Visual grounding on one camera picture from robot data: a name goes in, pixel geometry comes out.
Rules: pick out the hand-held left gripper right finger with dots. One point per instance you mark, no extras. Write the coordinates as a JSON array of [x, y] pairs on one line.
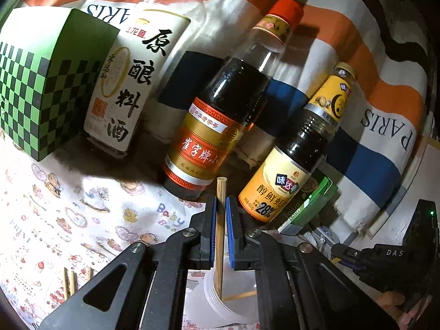
[[231, 237]]

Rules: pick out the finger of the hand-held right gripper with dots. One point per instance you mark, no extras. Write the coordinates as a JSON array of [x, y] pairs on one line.
[[347, 253]]

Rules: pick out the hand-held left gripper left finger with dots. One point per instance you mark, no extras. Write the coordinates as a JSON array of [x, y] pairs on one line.
[[213, 233]]

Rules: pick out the wooden chopstick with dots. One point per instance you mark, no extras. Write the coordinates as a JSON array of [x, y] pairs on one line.
[[65, 283], [220, 227], [89, 273], [73, 282], [240, 295]]

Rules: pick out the translucent plastic cup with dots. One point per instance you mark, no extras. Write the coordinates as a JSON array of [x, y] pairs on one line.
[[237, 311]]

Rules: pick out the person's right hand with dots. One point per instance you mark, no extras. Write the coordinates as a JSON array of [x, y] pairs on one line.
[[393, 300]]

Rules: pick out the small white object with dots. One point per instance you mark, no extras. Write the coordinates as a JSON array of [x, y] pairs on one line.
[[321, 237]]

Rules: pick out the pale board with flower print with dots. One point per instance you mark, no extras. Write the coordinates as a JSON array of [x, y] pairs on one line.
[[395, 220]]

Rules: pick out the small green carton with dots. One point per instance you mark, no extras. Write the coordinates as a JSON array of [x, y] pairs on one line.
[[309, 209]]

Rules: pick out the yellow label oyster sauce bottle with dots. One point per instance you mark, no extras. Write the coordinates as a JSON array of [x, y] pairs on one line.
[[275, 185]]

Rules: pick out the red cap dark sauce bottle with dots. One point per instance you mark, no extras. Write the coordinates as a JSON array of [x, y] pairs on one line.
[[206, 137]]

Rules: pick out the white label cooking wine bottle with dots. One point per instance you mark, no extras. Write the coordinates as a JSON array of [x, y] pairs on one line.
[[127, 92]]

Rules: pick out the striped blanket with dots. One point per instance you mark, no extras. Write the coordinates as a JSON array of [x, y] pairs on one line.
[[343, 41]]

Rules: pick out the green checkered box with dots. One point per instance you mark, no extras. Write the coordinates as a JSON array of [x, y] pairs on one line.
[[41, 86]]

